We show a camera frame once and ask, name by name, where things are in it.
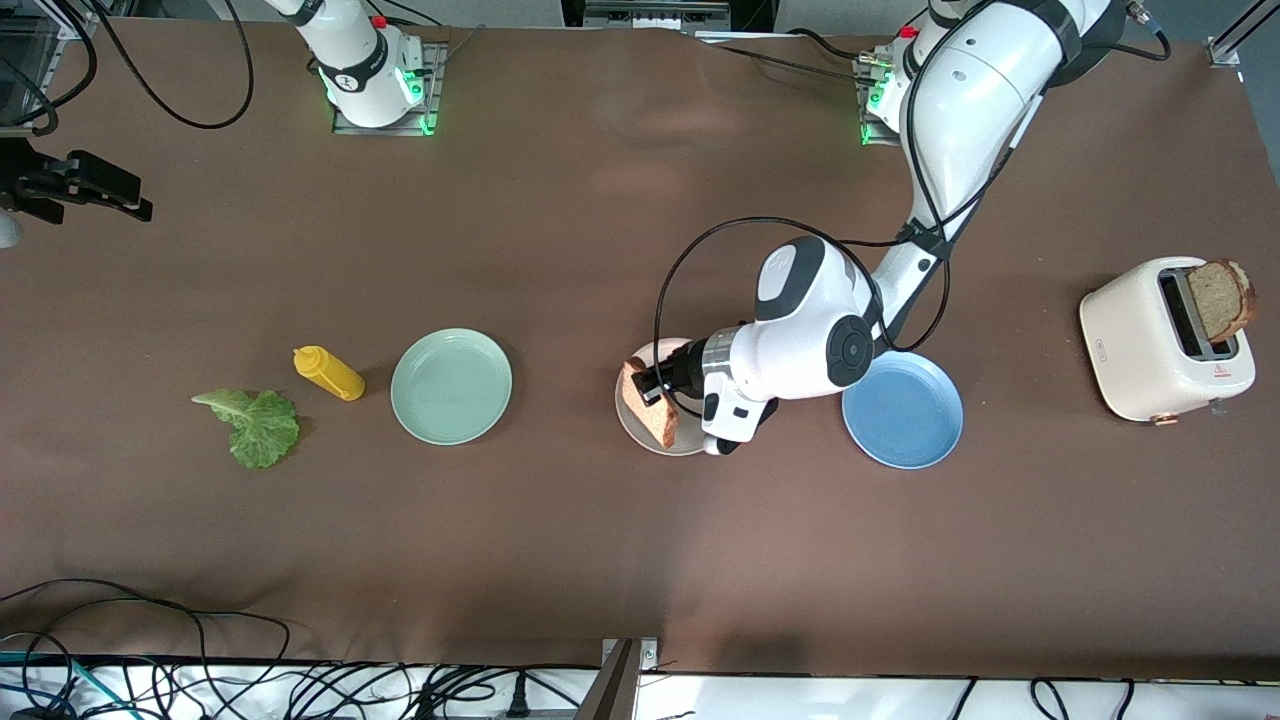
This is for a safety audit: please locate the brown bread slice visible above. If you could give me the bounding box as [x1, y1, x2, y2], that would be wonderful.
[620, 357, 681, 451]
[1186, 258, 1257, 344]

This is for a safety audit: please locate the green lettuce leaf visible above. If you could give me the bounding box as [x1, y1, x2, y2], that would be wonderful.
[190, 388, 302, 470]

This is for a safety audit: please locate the beige plate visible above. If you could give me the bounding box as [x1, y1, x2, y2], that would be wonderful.
[613, 337, 721, 458]

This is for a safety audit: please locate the mint green plate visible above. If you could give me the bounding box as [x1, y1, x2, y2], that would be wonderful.
[389, 327, 514, 447]

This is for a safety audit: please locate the blue plate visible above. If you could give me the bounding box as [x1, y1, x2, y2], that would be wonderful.
[840, 349, 966, 471]

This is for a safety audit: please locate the metal equipment rack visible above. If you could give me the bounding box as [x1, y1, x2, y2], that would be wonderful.
[0, 0, 101, 136]

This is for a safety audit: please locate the yellow mustard squeeze bottle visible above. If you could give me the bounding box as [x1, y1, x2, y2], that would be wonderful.
[292, 345, 367, 403]

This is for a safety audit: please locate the black electronics box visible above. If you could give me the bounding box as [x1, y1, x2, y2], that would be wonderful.
[560, 0, 781, 36]

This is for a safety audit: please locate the cream white toaster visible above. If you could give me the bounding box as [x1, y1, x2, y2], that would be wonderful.
[1078, 256, 1257, 426]

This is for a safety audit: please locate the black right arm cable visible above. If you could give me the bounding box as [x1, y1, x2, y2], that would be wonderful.
[88, 0, 257, 131]

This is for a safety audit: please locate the black rack cable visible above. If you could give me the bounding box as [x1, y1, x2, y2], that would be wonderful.
[0, 0, 101, 141]

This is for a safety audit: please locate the grey metal bracket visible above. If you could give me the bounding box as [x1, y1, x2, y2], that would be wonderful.
[598, 636, 661, 720]

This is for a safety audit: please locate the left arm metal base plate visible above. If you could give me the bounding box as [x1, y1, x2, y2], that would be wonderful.
[856, 52, 906, 148]

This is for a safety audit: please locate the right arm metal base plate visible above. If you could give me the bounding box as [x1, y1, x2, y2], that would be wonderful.
[332, 42, 443, 136]

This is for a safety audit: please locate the black braided cable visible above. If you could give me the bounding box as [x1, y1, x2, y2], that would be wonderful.
[715, 42, 871, 83]

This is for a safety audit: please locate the teal floor cable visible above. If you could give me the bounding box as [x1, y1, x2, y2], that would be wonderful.
[0, 650, 111, 716]

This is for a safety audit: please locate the aluminium frame profile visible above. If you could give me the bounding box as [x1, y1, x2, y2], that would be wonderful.
[1205, 0, 1280, 69]

